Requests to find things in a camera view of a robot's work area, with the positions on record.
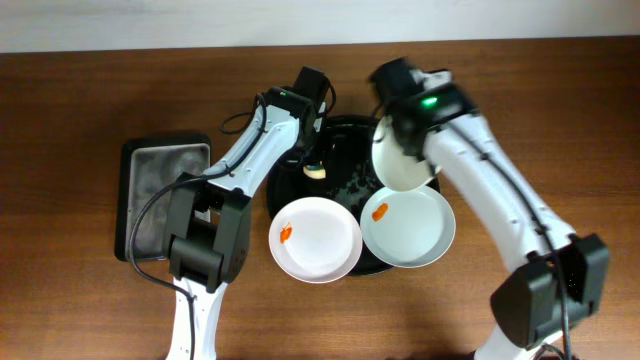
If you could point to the orange sauce stain plate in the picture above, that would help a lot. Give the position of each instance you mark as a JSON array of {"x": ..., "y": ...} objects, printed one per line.
[
  {"x": 380, "y": 212},
  {"x": 285, "y": 233}
]

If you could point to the orange sauce stain bottom plate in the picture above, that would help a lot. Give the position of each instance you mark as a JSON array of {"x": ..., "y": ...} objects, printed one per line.
[{"x": 285, "y": 233}]

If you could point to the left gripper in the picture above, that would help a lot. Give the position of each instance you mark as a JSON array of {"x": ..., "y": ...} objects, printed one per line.
[{"x": 304, "y": 151}]

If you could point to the orange sauce stain right plate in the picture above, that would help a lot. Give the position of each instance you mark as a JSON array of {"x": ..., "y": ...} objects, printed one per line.
[{"x": 380, "y": 212}]

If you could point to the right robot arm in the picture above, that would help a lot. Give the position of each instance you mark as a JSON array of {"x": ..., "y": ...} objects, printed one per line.
[{"x": 556, "y": 277}]

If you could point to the round black serving tray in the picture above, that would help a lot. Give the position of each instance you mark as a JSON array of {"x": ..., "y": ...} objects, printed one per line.
[{"x": 344, "y": 149}]

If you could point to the white plate bottom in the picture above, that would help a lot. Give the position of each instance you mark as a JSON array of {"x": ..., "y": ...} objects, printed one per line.
[{"x": 325, "y": 244}]

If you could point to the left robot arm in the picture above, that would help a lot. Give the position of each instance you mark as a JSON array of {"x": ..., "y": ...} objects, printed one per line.
[{"x": 207, "y": 230}]

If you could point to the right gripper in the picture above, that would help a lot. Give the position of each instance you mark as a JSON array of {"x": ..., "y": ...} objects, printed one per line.
[{"x": 407, "y": 138}]

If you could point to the green yellow sponge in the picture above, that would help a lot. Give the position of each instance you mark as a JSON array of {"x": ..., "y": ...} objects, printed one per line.
[{"x": 315, "y": 171}]

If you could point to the white plate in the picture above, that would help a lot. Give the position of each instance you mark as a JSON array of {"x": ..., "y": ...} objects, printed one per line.
[
  {"x": 325, "y": 244},
  {"x": 395, "y": 170},
  {"x": 418, "y": 228}
]

